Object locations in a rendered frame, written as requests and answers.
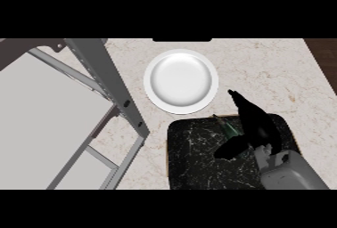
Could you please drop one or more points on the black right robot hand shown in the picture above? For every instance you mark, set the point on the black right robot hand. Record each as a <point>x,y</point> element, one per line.
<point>256,124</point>

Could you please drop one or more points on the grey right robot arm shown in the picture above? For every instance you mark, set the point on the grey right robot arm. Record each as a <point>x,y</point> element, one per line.
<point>290,175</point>

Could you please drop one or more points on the black marble tray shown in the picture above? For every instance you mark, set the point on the black marble tray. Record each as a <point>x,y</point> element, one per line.
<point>206,157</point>

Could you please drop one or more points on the white round plate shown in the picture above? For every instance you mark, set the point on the white round plate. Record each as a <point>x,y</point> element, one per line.
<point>181,81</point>

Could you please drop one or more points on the grey metal shelf rack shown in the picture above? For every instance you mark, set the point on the grey metal shelf rack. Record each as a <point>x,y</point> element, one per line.
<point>66,112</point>

